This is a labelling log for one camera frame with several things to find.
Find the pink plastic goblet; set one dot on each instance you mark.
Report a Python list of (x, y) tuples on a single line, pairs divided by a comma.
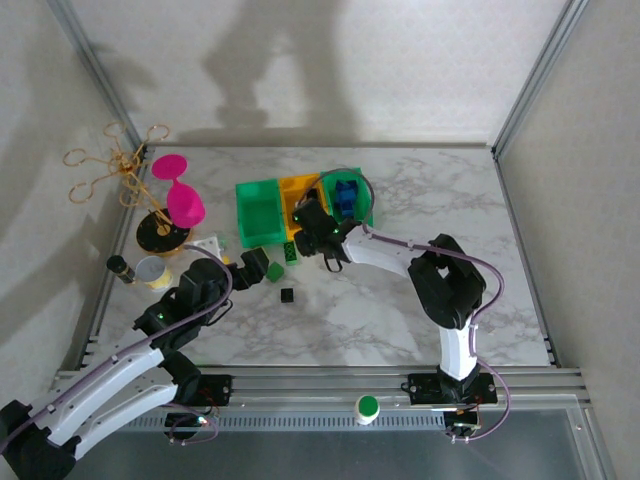
[(185, 207)]

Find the small controller board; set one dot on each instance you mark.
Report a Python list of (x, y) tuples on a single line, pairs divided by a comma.
[(185, 424), (462, 427)]

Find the yellow plastic storage bin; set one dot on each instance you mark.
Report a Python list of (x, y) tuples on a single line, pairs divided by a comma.
[(290, 192)]

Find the grey-lidded yellow jar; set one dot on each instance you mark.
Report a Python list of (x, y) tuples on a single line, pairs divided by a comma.
[(149, 269)]

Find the aluminium frame post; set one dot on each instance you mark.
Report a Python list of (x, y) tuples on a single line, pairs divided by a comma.
[(100, 75), (536, 75)]

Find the aluminium front rail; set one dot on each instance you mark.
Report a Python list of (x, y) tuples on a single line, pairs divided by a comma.
[(310, 385)]

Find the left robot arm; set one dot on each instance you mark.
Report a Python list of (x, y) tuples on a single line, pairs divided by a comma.
[(100, 400)]

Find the small black bottle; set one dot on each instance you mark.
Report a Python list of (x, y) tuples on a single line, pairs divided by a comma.
[(121, 269)]

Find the blue lego brick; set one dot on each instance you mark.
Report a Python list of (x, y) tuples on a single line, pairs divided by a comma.
[(342, 200), (344, 186), (350, 211), (354, 193)]

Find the green plastic storage bin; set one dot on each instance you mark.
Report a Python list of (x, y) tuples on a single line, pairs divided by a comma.
[(257, 220), (331, 210)]

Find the small green lego brick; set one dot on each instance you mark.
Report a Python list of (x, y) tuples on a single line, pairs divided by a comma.
[(274, 271)]

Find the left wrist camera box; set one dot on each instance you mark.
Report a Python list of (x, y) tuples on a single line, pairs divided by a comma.
[(207, 246)]

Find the white button with green cap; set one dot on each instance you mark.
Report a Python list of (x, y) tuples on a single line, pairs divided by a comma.
[(367, 407)]

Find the long green lego brick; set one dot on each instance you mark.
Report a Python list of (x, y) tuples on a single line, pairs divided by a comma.
[(291, 253)]

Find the black square lego brick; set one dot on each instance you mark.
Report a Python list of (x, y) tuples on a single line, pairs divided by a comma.
[(287, 295)]

